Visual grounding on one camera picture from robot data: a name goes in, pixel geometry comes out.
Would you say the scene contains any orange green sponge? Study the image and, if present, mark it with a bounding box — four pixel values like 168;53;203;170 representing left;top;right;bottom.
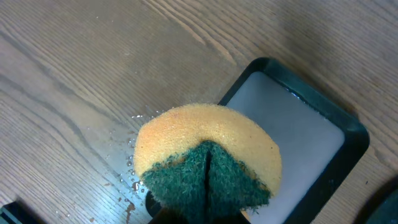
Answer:
134;104;282;223

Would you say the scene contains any black rectangular water tray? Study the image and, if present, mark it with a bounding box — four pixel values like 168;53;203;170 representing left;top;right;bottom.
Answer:
144;57;371;224

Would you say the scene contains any round black tray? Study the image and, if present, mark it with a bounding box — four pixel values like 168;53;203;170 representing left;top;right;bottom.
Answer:
353;176;397;224

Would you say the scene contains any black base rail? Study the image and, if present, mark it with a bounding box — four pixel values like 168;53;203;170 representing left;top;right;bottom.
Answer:
1;202;40;224

